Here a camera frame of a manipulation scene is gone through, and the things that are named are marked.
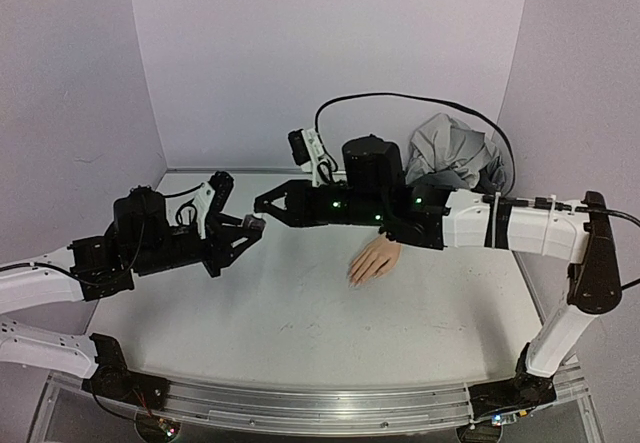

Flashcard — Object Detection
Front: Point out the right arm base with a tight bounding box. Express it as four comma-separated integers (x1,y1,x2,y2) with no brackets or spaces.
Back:
468,343,556,423

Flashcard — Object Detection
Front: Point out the grey crumpled cloth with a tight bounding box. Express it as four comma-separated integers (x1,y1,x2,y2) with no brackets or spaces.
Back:
406,113,507,194

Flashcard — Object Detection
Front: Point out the aluminium front rail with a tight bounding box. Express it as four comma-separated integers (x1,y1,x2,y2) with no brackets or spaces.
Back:
134,373,476,434

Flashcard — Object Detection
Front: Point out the nail polish bottle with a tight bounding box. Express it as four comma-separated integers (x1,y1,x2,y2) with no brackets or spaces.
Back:
242,214,266,232

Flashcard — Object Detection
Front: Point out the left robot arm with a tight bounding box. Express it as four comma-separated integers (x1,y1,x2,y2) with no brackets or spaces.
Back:
1,172,265,400

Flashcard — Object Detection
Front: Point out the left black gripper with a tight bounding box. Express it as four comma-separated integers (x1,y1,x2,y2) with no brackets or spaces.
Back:
133,217,265,280

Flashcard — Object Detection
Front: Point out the dark sleeve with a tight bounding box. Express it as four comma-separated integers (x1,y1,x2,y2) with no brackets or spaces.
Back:
406,170,471,195

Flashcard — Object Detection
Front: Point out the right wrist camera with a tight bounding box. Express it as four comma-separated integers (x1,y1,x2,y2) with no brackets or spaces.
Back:
287,129,337,187

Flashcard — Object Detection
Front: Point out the mannequin hand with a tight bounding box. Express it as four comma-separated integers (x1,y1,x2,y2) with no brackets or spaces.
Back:
348,235,402,286

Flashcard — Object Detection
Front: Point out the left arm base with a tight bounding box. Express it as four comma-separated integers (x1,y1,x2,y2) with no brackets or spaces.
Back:
81,333,169,411

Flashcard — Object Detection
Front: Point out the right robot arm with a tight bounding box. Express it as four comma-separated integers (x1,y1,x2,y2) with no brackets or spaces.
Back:
254,130,622,378

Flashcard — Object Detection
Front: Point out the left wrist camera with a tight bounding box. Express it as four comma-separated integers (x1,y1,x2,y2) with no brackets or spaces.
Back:
175,182,214,240

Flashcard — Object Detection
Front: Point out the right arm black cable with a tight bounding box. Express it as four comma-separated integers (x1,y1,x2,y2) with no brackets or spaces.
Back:
313,91,518,198

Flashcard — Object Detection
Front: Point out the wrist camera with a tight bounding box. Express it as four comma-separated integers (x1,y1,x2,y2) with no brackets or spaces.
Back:
175,182,214,240
287,129,337,187

